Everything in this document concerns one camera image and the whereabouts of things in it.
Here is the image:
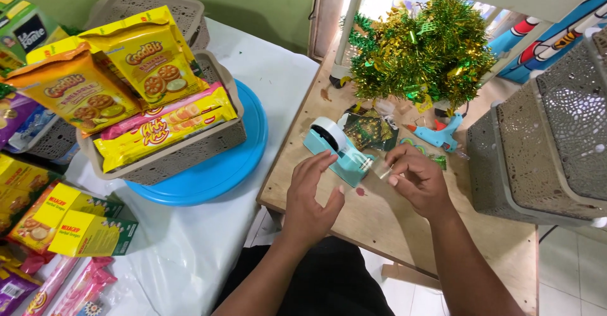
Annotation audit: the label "person's left hand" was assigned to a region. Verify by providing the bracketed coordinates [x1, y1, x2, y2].
[282, 150, 347, 250]

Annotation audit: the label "person's right hand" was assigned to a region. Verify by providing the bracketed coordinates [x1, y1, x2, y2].
[384, 143, 457, 221]

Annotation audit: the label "clear tape strip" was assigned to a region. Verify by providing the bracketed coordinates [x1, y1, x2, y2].
[365, 158, 394, 180]

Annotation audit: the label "blue hot glue gun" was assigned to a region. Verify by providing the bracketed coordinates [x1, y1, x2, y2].
[404, 112, 464, 154]

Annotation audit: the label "teal tape dispenser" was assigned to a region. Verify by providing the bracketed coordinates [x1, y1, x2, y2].
[303, 125, 378, 189]

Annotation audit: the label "dark green decorative packet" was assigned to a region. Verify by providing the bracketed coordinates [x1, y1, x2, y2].
[339, 110, 400, 154]

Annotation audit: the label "person's black trousers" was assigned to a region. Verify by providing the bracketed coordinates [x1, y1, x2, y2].
[214, 235, 395, 316]

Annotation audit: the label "white tape roll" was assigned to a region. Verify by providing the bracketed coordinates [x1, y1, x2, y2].
[310, 116, 350, 155]

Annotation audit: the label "blue round plastic tray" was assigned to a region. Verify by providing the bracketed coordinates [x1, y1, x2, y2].
[124, 79, 269, 207]

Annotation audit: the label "large beige lattice basket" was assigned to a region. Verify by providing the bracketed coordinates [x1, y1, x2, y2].
[466, 76, 607, 228]
[531, 26, 607, 204]

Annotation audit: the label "white plastic table cover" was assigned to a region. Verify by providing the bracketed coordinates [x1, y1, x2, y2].
[13, 17, 321, 316]

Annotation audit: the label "beige basket holding snack packets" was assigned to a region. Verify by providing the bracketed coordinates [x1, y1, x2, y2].
[76, 51, 248, 187]

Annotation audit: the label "green gold tinsel garland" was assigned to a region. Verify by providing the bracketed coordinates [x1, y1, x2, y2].
[340, 0, 497, 114]

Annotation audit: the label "yellow wafer packet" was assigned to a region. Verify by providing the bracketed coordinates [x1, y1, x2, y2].
[93, 88, 238, 174]

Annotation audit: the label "brown wooden panel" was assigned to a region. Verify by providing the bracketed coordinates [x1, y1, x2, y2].
[308, 0, 350, 62]

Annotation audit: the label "blue cartoon print fabric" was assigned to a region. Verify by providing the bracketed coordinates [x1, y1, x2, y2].
[487, 0, 607, 85]

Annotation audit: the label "yellow banana biscuit packet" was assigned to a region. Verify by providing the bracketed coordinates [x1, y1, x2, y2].
[78, 22, 210, 111]

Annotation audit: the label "yellow green carton box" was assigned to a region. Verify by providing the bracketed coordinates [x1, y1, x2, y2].
[48, 210, 139, 258]
[32, 183, 125, 230]

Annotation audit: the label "long pink wafer packet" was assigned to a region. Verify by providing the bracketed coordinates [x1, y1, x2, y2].
[49, 256, 118, 316]
[21, 255, 79, 316]

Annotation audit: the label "orange pineapple biscuit packet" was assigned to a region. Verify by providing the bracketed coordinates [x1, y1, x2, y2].
[4, 42, 143, 139]

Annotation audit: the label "small beige lattice basket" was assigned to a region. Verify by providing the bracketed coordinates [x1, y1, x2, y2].
[26, 117, 82, 163]

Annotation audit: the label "empty beige lattice basket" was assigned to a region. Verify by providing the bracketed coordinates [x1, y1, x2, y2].
[85, 0, 211, 51]

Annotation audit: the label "red foil snack packet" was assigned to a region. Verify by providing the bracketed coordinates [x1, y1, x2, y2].
[0, 244, 56, 275]

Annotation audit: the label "blue white snack packet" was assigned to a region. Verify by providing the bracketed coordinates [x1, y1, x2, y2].
[7, 105, 58, 154]

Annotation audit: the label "heap of yellow green packets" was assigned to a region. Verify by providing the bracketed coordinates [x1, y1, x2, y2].
[0, 153, 63, 237]

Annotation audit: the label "small purple snack packet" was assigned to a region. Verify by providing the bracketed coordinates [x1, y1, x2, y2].
[0, 266, 44, 316]

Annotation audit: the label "green pasta packet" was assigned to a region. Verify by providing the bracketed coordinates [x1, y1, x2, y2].
[0, 0, 70, 78]

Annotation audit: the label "green handled scissors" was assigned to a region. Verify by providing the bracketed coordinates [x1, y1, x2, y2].
[399, 137, 427, 155]

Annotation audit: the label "black cable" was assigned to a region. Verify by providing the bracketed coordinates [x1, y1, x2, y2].
[539, 224, 559, 246]

